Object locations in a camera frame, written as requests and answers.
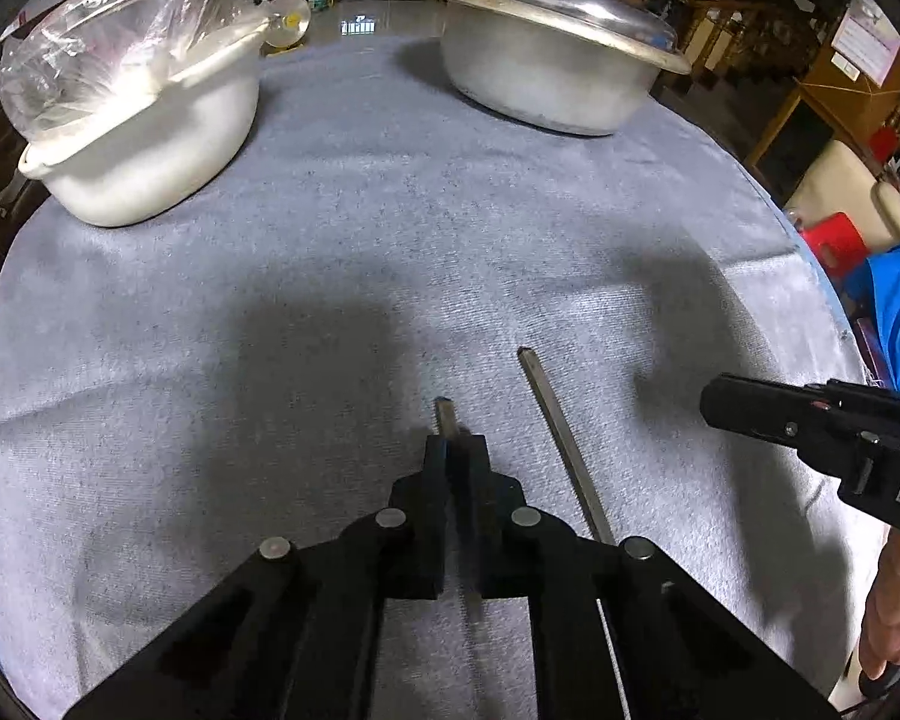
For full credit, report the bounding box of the yellow floor fan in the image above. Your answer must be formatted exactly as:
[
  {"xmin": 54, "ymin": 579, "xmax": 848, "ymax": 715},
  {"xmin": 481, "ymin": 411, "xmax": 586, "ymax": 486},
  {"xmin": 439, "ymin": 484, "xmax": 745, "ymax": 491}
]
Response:
[{"xmin": 265, "ymin": 0, "xmax": 314, "ymax": 55}]

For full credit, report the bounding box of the person's right hand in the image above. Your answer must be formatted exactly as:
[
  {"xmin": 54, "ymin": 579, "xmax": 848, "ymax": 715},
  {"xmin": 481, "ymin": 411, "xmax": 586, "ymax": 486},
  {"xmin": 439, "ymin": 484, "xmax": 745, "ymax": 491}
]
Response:
[{"xmin": 861, "ymin": 532, "xmax": 900, "ymax": 691}]

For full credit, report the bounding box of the aluminium pot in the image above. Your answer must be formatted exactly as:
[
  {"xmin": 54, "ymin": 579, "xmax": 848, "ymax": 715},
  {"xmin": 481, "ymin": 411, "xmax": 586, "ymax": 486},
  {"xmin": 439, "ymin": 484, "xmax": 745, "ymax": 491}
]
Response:
[{"xmin": 441, "ymin": 4, "xmax": 665, "ymax": 137}]

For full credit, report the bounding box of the person's blue jacket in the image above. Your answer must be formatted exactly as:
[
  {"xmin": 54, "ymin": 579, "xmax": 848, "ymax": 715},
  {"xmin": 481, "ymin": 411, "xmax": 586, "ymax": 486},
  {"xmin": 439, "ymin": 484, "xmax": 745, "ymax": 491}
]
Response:
[{"xmin": 844, "ymin": 240, "xmax": 900, "ymax": 400}]

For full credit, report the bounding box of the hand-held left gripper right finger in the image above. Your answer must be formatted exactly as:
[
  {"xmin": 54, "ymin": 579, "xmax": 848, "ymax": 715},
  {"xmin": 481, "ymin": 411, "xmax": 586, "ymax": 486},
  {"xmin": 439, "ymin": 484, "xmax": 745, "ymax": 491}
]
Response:
[{"xmin": 461, "ymin": 435, "xmax": 841, "ymax": 720}]

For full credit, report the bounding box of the clear plastic bag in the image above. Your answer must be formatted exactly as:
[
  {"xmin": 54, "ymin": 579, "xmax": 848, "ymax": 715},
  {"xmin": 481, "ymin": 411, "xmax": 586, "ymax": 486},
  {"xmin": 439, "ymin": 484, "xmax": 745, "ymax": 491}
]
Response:
[{"xmin": 0, "ymin": 0, "xmax": 265, "ymax": 145}]

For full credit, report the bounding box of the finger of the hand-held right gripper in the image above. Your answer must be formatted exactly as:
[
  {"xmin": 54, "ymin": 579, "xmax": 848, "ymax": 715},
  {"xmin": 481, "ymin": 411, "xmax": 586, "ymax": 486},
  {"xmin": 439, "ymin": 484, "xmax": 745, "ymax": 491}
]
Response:
[{"xmin": 700, "ymin": 373, "xmax": 900, "ymax": 466}]

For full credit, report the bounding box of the wooden staircase railing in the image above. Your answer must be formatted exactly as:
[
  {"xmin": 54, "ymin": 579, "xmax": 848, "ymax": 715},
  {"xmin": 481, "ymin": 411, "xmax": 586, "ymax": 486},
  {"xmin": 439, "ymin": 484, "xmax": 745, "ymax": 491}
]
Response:
[{"xmin": 667, "ymin": 0, "xmax": 900, "ymax": 182}]

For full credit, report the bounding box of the wall calendar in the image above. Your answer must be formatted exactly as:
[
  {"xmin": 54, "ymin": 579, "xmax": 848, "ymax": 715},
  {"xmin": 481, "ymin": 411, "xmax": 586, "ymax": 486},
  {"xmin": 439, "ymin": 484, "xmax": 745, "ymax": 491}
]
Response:
[{"xmin": 830, "ymin": 0, "xmax": 900, "ymax": 89}]

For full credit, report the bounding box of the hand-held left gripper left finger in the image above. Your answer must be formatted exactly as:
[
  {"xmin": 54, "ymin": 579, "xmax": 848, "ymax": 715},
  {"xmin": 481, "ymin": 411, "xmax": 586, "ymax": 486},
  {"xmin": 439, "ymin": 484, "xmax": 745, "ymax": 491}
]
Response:
[{"xmin": 64, "ymin": 435, "xmax": 451, "ymax": 720}]

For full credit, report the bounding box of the red stool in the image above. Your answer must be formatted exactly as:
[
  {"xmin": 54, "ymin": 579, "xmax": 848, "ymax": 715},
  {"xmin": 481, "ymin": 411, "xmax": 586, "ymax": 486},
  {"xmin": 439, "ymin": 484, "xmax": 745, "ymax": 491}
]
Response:
[{"xmin": 800, "ymin": 211, "xmax": 872, "ymax": 284}]

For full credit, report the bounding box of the grey cloth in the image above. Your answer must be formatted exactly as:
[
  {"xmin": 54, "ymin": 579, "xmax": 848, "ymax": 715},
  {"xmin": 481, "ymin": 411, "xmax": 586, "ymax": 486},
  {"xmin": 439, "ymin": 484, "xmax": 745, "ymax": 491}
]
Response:
[{"xmin": 0, "ymin": 34, "xmax": 871, "ymax": 720}]

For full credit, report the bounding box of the white plastic basin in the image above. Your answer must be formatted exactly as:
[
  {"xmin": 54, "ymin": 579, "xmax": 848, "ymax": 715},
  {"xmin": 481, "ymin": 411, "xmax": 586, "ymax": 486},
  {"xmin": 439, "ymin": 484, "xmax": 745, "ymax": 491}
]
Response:
[{"xmin": 19, "ymin": 11, "xmax": 271, "ymax": 228}]

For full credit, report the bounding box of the wooden chopstick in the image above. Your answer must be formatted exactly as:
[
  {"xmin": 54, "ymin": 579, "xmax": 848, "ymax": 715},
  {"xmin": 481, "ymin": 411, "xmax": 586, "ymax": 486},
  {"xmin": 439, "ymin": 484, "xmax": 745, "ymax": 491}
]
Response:
[{"xmin": 517, "ymin": 347, "xmax": 617, "ymax": 547}]

